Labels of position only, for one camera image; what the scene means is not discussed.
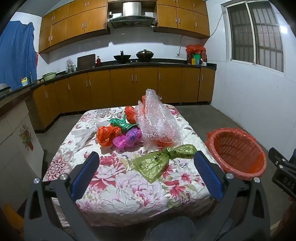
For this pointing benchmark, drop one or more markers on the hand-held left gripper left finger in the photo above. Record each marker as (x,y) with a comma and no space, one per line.
(85,171)

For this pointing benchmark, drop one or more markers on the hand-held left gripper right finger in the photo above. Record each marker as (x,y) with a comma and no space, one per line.
(208,171)

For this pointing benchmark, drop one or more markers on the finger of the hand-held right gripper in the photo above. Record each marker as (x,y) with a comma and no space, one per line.
(278,160)

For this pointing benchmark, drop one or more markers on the orange plastic basket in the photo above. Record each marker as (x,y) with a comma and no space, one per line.
(238,155)

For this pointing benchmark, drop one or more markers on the purple pink plastic bag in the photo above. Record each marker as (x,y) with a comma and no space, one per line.
(131,135)

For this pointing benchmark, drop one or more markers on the dark green plastic bag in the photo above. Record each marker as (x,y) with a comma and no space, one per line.
(122,125)

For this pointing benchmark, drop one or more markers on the clear bubble wrap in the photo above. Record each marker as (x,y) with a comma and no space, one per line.
(157,120)

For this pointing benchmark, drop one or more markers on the clear plastic bag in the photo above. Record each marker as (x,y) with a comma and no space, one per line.
(82,135)

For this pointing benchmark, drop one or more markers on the floral tablecloth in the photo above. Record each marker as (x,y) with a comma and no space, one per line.
(120,185)

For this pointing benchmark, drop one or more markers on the crumpled orange plastic bag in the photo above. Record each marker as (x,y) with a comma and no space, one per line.
(165,141)
(130,114)
(107,135)

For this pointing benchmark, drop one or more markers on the light green plastic bag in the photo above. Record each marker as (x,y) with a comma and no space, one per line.
(152,163)

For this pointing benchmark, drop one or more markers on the flower sticker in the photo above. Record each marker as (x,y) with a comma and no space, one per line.
(26,136)

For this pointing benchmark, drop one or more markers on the person's leg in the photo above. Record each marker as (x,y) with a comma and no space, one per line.
(171,229)

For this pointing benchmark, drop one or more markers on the wooden lower cabinets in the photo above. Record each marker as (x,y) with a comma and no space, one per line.
(122,85)

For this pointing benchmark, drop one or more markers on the wooden cabinets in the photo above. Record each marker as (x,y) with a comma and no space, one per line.
(185,18)
(69,25)
(122,85)

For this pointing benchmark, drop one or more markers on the green basin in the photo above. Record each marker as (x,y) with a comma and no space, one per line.
(49,76)

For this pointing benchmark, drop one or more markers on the bagged glass jar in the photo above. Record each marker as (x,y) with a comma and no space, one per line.
(70,66)

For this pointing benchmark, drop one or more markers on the yellow jug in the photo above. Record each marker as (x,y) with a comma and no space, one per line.
(24,82)

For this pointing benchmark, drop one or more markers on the dark cutting board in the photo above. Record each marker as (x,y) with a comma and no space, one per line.
(86,62)

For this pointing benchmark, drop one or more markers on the red bottle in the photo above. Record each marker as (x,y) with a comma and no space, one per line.
(98,62)

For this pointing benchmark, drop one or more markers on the red bag with boxes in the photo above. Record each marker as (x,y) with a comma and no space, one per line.
(196,59)

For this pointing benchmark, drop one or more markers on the metal bowl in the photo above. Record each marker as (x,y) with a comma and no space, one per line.
(4,87)

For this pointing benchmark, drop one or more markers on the black kitchen countertop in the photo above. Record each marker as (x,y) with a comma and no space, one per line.
(143,63)

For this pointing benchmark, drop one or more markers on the orange bag on containers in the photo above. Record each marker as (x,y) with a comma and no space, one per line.
(195,48)

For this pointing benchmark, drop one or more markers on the barred window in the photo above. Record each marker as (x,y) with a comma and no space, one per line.
(256,34)

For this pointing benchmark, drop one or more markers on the black wok with lid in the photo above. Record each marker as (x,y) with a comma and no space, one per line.
(144,55)

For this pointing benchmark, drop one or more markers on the blue hanging cloth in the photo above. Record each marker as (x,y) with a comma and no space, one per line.
(16,55)

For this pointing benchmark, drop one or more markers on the wooden upper cabinets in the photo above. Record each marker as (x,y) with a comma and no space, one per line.
(69,25)
(185,18)

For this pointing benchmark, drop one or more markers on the steel range hood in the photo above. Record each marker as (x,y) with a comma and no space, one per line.
(131,18)

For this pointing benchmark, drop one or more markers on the wall socket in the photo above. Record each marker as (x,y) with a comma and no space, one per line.
(180,55)

